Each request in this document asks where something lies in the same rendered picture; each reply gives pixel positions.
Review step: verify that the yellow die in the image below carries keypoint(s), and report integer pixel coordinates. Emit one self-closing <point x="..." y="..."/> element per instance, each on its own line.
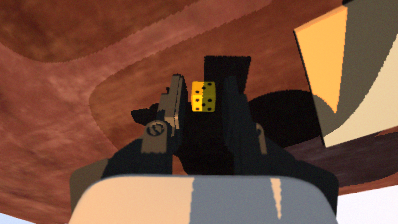
<point x="203" y="96"/>

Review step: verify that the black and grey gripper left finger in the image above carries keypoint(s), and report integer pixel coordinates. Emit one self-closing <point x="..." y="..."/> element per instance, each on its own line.
<point x="151" y="153"/>

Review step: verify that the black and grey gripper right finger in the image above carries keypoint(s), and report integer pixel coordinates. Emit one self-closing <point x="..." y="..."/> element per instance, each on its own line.
<point x="257" y="155"/>

